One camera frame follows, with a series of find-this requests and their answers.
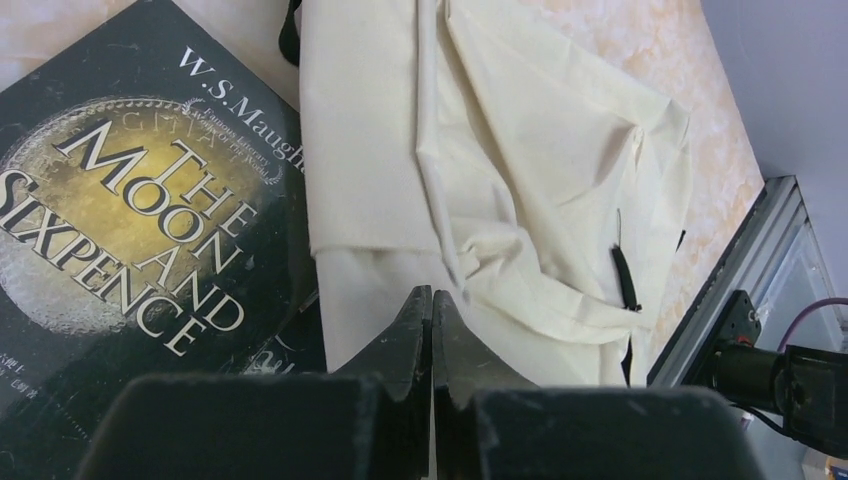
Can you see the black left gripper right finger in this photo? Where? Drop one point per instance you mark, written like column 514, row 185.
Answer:
column 492, row 423

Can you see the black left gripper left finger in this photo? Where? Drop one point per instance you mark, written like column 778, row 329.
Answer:
column 369, row 419

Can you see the cream canvas backpack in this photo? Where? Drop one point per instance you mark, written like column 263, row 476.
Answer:
column 471, row 147

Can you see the black Moon and Sixpence book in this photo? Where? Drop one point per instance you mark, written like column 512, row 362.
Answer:
column 152, row 220

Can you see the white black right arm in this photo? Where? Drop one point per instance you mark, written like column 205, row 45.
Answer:
column 799, row 392

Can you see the Little Women floral book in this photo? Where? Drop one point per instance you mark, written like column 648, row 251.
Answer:
column 297, row 348

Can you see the aluminium frame rail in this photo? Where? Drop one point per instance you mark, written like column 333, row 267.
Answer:
column 776, row 259

